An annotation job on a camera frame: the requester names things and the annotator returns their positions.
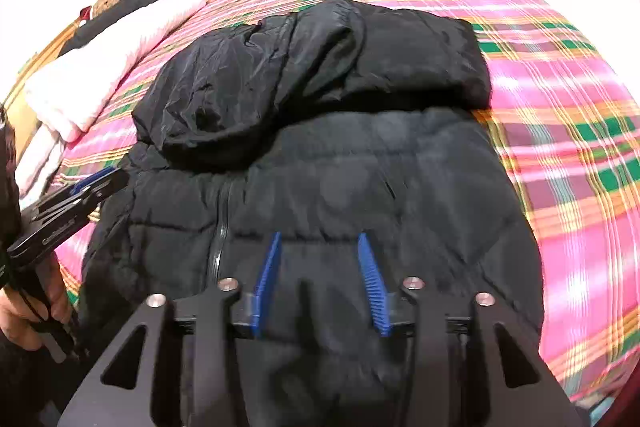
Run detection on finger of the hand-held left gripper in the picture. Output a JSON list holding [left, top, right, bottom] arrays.
[[6, 170, 132, 269], [34, 166, 119, 216]]

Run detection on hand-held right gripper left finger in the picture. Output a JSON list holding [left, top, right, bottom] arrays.
[[57, 232, 283, 427]]

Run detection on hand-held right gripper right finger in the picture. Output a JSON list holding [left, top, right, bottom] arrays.
[[356, 232, 585, 427]]

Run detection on black puffer jacket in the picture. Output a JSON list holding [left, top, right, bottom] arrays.
[[77, 0, 546, 427]]

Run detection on person's left forearm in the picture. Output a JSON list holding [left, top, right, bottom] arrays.
[[0, 334, 76, 418]]

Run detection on person's left hand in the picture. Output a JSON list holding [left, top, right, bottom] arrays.
[[0, 252, 76, 353]]

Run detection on white pillow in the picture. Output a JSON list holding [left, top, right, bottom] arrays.
[[15, 124, 66, 202]]

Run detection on wooden headboard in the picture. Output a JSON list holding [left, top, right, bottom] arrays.
[[0, 22, 76, 148]]

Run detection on white duvet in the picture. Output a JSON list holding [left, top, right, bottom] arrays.
[[24, 0, 208, 142]]

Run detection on black pillow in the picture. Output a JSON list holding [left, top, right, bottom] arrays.
[[59, 0, 168, 58]]

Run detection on bed with pink plaid sheet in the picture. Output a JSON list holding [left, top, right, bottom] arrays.
[[15, 0, 640, 408]]

